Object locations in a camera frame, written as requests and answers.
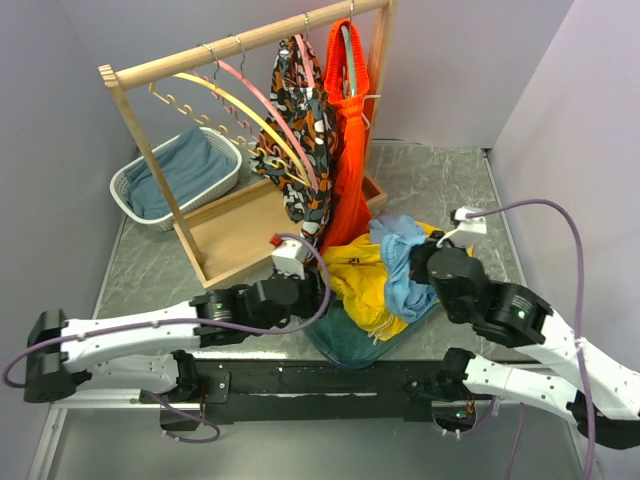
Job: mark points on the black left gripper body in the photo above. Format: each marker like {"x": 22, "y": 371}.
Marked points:
{"x": 309, "y": 304}

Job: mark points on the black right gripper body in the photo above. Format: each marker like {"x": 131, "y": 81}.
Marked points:
{"x": 418, "y": 271}

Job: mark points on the light blue shorts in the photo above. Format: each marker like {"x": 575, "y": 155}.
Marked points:
{"x": 397, "y": 235}

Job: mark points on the yellow hanger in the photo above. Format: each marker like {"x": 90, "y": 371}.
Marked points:
{"x": 279, "y": 148}

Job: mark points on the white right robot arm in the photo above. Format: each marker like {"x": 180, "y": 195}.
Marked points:
{"x": 515, "y": 317}

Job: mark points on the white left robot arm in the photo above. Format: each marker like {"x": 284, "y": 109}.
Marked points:
{"x": 152, "y": 351}

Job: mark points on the yellow shorts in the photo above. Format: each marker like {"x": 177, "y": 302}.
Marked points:
{"x": 358, "y": 276}

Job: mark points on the patterned shorts on hanger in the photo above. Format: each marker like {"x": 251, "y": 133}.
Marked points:
{"x": 313, "y": 121}

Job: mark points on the orange shorts on hanger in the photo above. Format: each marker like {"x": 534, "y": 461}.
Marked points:
{"x": 350, "y": 213}

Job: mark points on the pink hanger under patterned shorts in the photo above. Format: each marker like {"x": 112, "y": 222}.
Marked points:
{"x": 302, "y": 44}

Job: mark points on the green hanger under orange shorts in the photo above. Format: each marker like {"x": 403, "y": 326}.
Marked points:
{"x": 349, "y": 75}

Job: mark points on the wooden clothes rack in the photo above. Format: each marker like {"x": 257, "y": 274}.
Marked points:
{"x": 228, "y": 239}

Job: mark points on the grey-blue cloth in basket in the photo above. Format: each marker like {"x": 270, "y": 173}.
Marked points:
{"x": 175, "y": 172}

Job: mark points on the white plastic basket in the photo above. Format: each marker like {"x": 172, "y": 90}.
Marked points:
{"x": 175, "y": 175}

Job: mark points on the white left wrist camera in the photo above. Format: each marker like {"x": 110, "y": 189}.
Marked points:
{"x": 288, "y": 256}

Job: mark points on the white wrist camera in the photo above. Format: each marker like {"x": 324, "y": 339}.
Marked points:
{"x": 288, "y": 256}
{"x": 469, "y": 227}

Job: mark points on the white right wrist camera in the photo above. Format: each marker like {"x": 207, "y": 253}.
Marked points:
{"x": 469, "y": 227}

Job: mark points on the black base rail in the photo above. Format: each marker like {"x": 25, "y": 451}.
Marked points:
{"x": 232, "y": 391}

